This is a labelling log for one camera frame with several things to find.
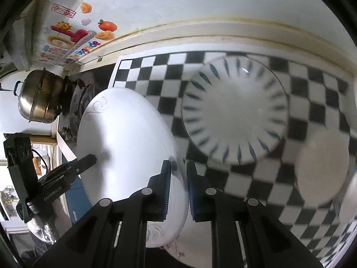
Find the blue cabinet door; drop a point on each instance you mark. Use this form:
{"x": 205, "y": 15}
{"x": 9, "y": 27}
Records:
{"x": 78, "y": 201}

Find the large plain white plate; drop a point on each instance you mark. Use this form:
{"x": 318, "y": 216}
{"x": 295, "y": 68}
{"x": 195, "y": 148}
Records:
{"x": 125, "y": 134}

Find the steel cooking pot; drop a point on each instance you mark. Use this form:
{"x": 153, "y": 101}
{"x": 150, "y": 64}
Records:
{"x": 39, "y": 97}

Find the white plate with blue stripes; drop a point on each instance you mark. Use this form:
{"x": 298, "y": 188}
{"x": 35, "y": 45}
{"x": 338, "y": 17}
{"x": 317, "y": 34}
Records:
{"x": 234, "y": 111}

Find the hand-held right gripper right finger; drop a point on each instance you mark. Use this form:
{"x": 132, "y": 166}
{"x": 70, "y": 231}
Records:
{"x": 192, "y": 191}

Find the white plate with pink flowers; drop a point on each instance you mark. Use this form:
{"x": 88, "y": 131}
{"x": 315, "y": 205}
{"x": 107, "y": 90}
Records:
{"x": 195, "y": 245}

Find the person's left forearm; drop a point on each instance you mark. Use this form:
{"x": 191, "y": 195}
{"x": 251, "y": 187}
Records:
{"x": 50, "y": 223}

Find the black gas stove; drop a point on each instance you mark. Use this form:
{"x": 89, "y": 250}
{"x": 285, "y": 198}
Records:
{"x": 83, "y": 89}

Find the black and white checkered mat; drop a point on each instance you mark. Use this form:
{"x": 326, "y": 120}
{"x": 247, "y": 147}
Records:
{"x": 167, "y": 69}

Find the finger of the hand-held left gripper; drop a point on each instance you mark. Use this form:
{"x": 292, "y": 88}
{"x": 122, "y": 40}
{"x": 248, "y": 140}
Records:
{"x": 83, "y": 163}

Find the colourful printed carton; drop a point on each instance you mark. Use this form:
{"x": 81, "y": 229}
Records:
{"x": 69, "y": 33}

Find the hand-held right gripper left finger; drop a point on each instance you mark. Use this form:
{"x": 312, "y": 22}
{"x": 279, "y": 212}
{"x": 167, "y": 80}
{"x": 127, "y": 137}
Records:
{"x": 166, "y": 189}

